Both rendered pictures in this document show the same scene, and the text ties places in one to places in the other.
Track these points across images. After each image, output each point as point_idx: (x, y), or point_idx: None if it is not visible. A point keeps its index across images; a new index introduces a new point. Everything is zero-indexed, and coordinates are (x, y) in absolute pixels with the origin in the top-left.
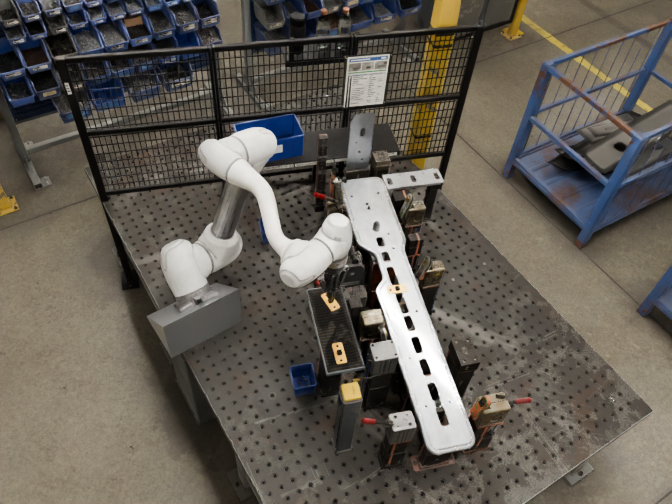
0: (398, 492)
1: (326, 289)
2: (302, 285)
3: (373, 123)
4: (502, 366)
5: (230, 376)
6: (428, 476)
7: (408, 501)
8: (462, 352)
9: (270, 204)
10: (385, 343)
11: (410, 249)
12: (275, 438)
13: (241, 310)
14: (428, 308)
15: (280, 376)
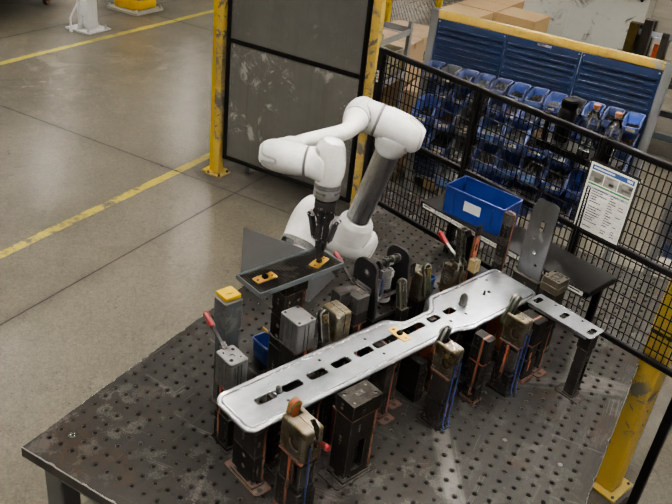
0: (193, 456)
1: (312, 232)
2: (263, 162)
3: (555, 221)
4: None
5: (246, 311)
6: (225, 477)
7: (187, 467)
8: (355, 391)
9: (329, 129)
10: (307, 314)
11: (473, 347)
12: (202, 354)
13: (310, 285)
14: (434, 416)
15: None
